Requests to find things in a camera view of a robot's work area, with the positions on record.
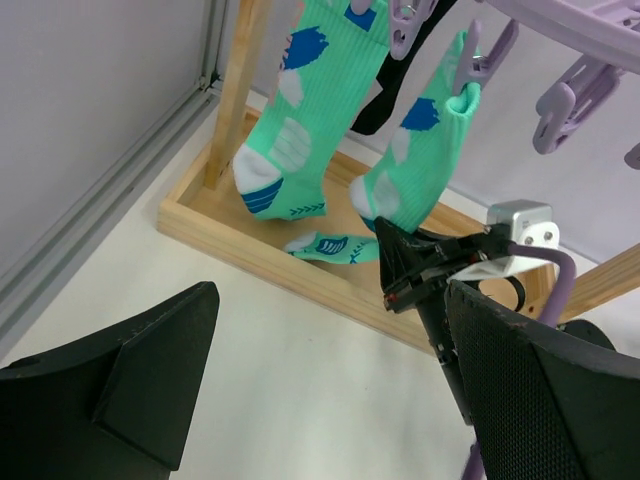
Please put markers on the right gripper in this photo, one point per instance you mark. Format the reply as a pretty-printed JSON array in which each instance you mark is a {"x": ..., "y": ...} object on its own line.
[{"x": 445, "y": 310}]

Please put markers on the teal patterned sock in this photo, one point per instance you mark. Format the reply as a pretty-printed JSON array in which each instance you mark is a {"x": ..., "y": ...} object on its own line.
[
  {"x": 405, "y": 185},
  {"x": 330, "y": 62}
]

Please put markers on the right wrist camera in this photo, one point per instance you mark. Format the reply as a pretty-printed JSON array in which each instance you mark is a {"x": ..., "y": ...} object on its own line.
[{"x": 530, "y": 223}]

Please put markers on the purple round clip hanger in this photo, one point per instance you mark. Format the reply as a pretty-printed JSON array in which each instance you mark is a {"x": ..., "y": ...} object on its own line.
[{"x": 604, "y": 36}]

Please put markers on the wooden hanger rack frame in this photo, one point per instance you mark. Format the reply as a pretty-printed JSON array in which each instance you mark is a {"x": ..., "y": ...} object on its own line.
[{"x": 205, "y": 211}]

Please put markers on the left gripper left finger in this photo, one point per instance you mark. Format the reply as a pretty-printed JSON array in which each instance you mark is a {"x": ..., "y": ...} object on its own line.
[{"x": 115, "y": 404}]

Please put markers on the thin black sock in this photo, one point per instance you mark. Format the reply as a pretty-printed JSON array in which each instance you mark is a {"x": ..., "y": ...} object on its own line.
[{"x": 380, "y": 102}]

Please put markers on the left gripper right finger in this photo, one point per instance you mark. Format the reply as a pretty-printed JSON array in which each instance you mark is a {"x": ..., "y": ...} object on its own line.
[{"x": 544, "y": 404}]

